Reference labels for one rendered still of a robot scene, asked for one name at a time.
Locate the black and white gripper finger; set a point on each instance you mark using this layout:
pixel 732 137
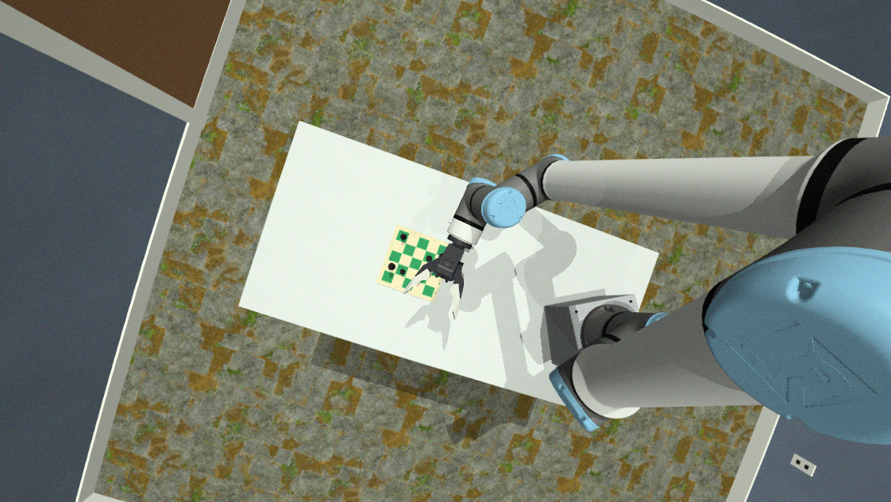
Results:
pixel 456 290
pixel 423 274

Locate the green and cream chessboard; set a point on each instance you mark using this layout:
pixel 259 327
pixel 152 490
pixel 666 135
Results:
pixel 410 254

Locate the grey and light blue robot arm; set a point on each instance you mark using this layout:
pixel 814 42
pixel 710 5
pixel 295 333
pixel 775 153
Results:
pixel 804 330

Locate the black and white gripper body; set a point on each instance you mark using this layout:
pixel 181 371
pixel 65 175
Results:
pixel 460 244

